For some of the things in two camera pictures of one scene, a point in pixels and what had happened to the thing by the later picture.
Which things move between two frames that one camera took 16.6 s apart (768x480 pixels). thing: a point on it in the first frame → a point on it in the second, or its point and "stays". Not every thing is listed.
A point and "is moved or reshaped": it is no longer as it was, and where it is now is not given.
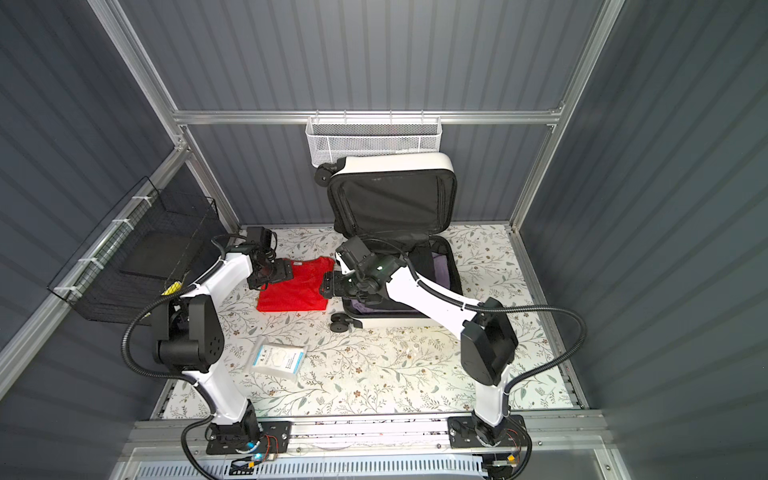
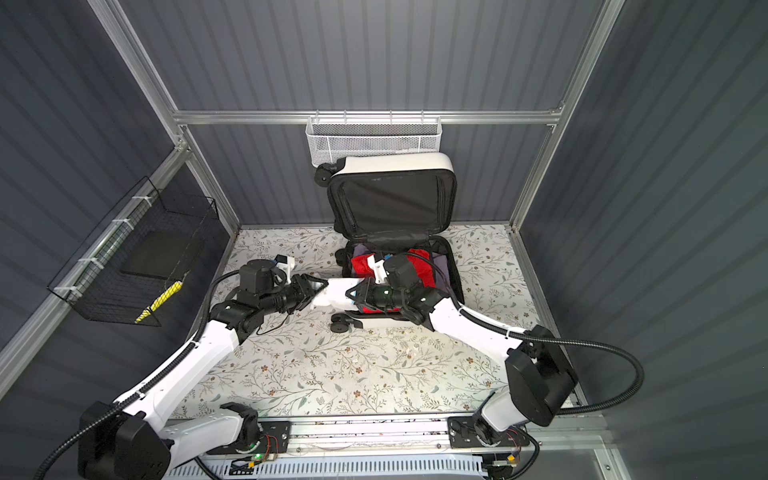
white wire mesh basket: (333, 138) stays
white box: (281, 359) is moved or reshaped
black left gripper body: (276, 271) → (290, 297)
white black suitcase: (403, 205) stays
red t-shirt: (302, 292) is moved or reshaped
